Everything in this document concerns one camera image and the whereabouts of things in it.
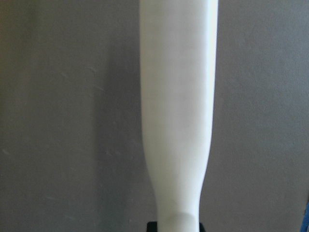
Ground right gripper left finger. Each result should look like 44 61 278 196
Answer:
147 221 157 232

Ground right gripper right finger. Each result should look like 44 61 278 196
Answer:
199 222 205 232

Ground white hand brush black bristles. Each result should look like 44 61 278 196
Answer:
140 0 219 232

